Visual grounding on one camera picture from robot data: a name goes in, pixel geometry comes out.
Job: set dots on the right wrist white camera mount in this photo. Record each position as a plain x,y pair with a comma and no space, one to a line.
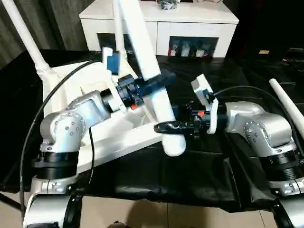
202,88

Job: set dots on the black stand leg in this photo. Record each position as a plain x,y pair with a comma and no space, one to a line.
9,200

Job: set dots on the small white jar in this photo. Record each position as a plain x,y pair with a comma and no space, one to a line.
184,51
200,52
174,49

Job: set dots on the white plastic table top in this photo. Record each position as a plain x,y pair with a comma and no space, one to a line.
71,78

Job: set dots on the white cabinet with glass doors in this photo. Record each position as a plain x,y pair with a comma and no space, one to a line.
190,26

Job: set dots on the black mat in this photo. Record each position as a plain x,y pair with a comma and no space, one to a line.
213,166

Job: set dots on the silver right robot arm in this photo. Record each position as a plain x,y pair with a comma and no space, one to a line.
266,128

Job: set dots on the small yellow object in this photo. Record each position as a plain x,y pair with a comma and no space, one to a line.
264,52

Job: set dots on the white plastic table leg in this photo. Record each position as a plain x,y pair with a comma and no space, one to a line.
142,42
118,23
26,35
287,102

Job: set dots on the grey curtain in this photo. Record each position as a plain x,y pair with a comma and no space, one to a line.
54,26

